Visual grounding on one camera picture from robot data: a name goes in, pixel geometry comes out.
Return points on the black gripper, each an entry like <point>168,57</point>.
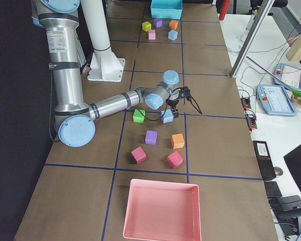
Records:
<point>173,103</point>

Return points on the light blue foam block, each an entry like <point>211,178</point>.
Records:
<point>166,116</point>

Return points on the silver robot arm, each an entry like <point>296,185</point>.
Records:
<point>74,118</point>

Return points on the orange foam block right side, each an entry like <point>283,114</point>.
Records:
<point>177,141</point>

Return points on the orange foam block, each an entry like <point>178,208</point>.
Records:
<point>173,25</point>
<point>177,141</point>

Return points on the purple foam block right side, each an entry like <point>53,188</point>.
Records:
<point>151,137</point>

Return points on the purple foam block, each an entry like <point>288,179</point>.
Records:
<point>151,137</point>
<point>158,23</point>

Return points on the green foam block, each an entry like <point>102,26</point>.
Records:
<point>139,116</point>

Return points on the maroon foam block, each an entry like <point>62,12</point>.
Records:
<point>138,155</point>
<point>175,159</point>

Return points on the pink foam block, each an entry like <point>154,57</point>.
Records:
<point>151,34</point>

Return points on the orange foam block left side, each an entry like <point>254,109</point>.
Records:
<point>173,25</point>

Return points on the purple foam block left side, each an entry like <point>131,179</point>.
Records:
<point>158,23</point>

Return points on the yellow foam block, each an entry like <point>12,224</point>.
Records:
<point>146,26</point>

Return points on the black power box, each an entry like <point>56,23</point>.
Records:
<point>264,160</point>

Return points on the near teach pendant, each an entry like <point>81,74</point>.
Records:
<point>275,100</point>

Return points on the teach pendant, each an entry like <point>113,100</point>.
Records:
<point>275,100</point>
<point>289,74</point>

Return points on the teal plastic bin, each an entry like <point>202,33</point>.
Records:
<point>166,9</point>

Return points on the pink plastic bin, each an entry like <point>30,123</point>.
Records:
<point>158,210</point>

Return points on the far teach pendant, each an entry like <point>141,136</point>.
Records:
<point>289,74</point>

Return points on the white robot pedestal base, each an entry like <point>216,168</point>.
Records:
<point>104,66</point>

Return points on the green handled grabber stick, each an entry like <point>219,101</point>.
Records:
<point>295,92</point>

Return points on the aluminium frame post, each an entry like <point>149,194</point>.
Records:
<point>263,12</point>

